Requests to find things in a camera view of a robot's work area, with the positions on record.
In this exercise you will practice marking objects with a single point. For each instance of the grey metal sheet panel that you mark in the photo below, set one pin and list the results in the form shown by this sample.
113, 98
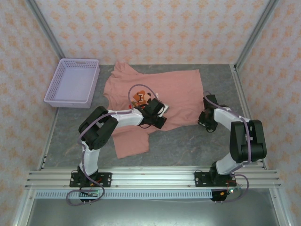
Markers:
152, 214

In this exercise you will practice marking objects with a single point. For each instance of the aluminium mounting rail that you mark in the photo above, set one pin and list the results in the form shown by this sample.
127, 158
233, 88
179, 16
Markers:
152, 180

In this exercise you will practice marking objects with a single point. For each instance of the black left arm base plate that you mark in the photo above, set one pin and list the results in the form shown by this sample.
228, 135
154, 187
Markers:
107, 176

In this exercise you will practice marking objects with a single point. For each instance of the pink printed t-shirt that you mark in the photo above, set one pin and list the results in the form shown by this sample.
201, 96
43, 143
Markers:
174, 89

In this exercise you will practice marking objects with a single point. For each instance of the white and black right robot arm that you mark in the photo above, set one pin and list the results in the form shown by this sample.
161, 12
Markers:
247, 141

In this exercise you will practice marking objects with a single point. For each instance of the aluminium table side rail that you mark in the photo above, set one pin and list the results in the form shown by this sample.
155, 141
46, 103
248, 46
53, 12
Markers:
51, 131
244, 99

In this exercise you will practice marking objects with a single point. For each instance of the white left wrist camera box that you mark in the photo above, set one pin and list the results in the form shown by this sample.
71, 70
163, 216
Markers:
166, 108

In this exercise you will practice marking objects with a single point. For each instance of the short aluminium frame strut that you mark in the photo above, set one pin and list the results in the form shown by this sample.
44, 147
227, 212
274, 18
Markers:
24, 207
279, 209

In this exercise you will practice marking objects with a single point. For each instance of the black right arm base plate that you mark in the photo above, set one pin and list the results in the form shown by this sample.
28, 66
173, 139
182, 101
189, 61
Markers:
200, 179

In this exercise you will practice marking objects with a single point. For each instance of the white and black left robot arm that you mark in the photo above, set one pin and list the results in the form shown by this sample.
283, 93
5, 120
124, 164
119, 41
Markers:
98, 131

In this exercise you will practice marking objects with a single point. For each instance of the aluminium frame post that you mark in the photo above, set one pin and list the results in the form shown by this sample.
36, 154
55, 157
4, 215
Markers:
254, 35
50, 35

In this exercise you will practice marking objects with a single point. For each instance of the small circuit board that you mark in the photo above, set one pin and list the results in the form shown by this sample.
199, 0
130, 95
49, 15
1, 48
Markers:
91, 193
229, 191

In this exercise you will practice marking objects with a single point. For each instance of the lilac plastic basket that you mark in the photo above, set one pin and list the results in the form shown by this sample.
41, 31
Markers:
61, 82

